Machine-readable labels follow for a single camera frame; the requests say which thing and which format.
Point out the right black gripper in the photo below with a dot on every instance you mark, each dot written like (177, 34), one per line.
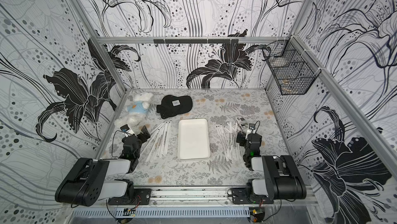
(245, 135)

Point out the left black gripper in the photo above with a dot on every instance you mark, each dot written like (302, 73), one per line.
(140, 136)

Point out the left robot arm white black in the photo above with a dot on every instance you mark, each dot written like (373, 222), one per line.
(86, 183)

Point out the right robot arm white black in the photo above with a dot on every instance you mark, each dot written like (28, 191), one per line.
(281, 178)

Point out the white storage tray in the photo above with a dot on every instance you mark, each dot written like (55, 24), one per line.
(193, 140)

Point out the small remote device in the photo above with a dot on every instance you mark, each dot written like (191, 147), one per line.
(242, 123)

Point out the white teddy bear blue shirt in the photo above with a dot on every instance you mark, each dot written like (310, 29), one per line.
(136, 112)

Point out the black cap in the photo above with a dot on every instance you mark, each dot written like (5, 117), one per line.
(172, 106)

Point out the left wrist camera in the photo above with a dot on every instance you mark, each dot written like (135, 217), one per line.
(125, 129)

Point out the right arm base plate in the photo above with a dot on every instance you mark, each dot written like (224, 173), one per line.
(242, 196)

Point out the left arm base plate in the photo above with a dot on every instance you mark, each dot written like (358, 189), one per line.
(137, 197)

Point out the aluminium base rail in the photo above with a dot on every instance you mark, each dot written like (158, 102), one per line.
(184, 196)

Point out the black wire basket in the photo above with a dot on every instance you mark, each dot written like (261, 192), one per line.
(292, 74)

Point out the black wall bar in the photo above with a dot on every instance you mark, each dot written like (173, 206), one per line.
(195, 41)

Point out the white cable duct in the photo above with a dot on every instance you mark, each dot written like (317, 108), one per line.
(166, 212)

